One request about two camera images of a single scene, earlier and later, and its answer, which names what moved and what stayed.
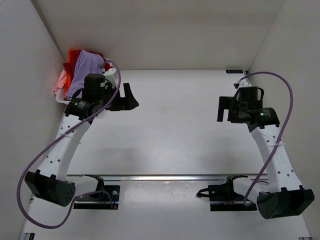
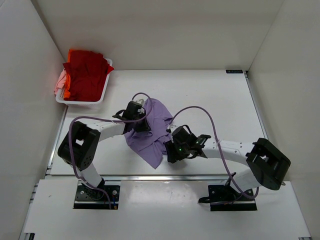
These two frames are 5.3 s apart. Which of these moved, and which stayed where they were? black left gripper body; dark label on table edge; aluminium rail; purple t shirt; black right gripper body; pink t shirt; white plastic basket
Moved: black left gripper body; black right gripper body; purple t shirt
Stayed: dark label on table edge; pink t shirt; white plastic basket; aluminium rail
